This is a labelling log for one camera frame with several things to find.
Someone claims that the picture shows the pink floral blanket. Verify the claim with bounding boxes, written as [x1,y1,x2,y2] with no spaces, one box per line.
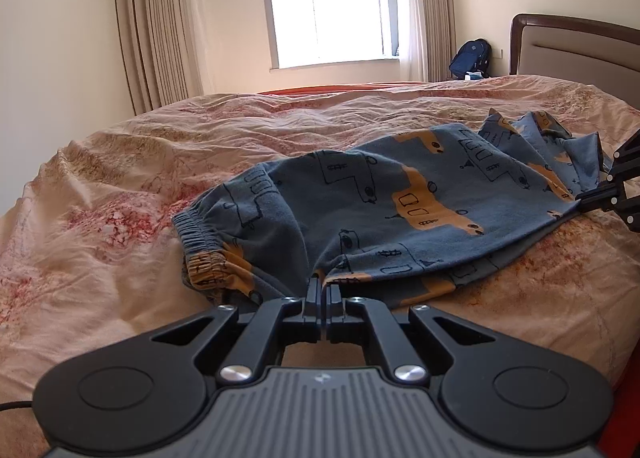
[0,74,640,458]

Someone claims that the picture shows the blue backpack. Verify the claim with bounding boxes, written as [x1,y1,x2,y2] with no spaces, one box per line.
[448,38,492,80]

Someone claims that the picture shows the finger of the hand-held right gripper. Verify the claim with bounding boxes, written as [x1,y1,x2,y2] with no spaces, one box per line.
[602,128,640,184]
[575,177,640,235]

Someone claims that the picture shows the white framed window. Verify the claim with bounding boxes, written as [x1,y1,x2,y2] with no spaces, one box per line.
[257,0,402,71]

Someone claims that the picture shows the brown padded headboard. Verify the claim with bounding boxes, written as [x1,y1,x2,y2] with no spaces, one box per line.
[509,13,640,106]

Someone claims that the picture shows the beige pleated curtain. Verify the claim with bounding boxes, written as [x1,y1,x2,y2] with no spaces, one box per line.
[112,0,266,116]
[395,0,457,84]

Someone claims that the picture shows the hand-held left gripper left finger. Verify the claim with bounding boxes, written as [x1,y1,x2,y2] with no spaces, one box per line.
[150,277,326,385]

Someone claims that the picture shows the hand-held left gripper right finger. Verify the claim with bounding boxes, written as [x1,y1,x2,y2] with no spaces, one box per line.
[326,285,496,385]

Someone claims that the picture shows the blue patterned pants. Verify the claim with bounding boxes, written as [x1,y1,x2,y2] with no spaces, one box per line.
[172,108,615,313]

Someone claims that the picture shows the red bed sheet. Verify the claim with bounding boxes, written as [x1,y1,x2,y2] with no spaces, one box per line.
[597,372,640,458]

